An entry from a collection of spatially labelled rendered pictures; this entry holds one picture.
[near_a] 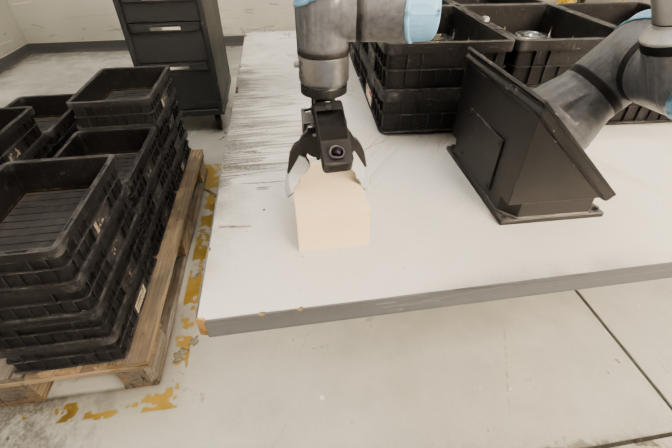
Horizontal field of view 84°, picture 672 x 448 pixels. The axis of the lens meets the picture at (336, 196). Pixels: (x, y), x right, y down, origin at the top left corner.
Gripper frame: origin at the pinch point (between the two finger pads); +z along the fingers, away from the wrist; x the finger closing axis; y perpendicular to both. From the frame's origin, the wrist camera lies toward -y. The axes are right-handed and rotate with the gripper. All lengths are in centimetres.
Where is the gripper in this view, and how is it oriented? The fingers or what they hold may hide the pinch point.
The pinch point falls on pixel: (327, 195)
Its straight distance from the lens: 67.2
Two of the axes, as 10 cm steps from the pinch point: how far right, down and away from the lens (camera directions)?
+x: -9.9, 0.9, -1.1
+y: -1.5, -6.0, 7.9
